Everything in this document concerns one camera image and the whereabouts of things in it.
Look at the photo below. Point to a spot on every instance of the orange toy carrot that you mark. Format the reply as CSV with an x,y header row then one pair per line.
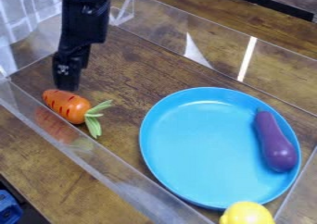
x,y
75,109

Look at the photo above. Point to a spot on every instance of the yellow toy fruit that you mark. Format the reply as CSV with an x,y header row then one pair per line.
x,y
246,213

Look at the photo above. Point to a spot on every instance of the clear acrylic enclosure wall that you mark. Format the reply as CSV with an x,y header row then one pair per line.
x,y
167,45

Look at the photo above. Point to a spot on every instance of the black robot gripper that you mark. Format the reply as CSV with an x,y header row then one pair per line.
x,y
84,23

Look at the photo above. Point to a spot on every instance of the blue round plate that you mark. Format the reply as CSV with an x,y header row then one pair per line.
x,y
199,147

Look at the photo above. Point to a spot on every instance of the blue plastic object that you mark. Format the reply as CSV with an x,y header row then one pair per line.
x,y
11,212

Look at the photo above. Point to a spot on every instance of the purple toy eggplant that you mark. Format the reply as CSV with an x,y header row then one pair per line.
x,y
277,149

